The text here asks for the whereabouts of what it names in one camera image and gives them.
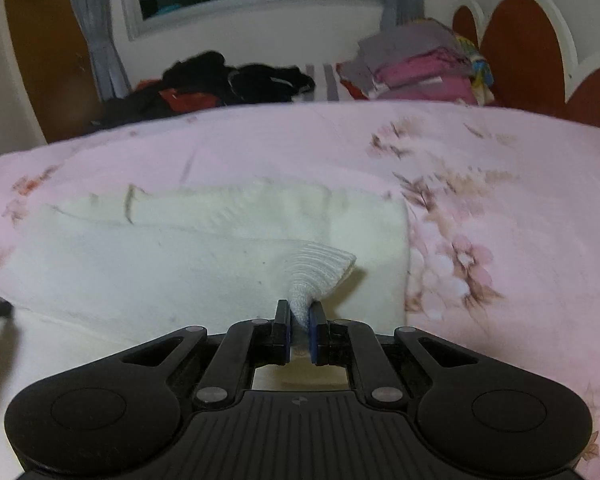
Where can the brown and white headboard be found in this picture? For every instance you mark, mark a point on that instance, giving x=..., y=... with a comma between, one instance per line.
x=525, y=45

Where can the stack of folded clothes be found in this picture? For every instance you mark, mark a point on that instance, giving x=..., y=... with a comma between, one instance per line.
x=410, y=42

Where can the red cloth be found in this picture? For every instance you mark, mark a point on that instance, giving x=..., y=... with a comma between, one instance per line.
x=182, y=101

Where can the grey striped cloth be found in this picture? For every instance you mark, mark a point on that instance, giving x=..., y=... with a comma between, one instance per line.
x=327, y=82

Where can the pile of black clothes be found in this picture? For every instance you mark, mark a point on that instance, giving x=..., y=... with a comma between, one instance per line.
x=215, y=77

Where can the magenta folded garment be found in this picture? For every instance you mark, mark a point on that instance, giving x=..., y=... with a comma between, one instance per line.
x=425, y=77

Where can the brown wooden door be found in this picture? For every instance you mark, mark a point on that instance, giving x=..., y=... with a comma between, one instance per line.
x=50, y=50

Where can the pink floral blanket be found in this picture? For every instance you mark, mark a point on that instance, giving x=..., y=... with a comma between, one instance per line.
x=480, y=200

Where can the white knit garment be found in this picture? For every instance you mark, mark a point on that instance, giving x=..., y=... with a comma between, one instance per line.
x=190, y=260

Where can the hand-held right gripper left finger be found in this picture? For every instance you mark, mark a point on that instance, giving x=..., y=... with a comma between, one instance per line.
x=282, y=332

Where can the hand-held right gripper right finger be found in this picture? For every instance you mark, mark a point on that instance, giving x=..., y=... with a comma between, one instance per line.
x=314, y=335

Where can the colourful printed cloth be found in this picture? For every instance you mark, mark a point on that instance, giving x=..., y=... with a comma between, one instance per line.
x=482, y=67

